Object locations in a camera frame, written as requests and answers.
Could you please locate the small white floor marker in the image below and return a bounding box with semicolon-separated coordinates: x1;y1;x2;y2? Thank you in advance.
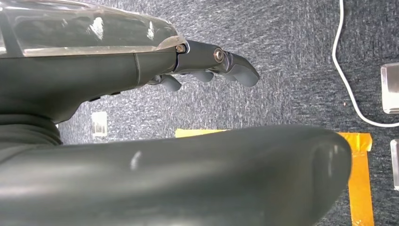
91;111;108;137

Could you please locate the robot left arm ribbed sleeve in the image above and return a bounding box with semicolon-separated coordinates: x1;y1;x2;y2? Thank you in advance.
0;113;63;158

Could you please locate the yellow floor tape strip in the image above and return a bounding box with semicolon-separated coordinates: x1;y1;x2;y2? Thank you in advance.
348;151;375;226
175;128;373;153

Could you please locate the metal table foot plate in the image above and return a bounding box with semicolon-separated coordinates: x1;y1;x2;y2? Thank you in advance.
390;138;399;191
380;62;399;114

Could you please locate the white floor cable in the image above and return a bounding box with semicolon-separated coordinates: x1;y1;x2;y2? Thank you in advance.
331;0;399;129

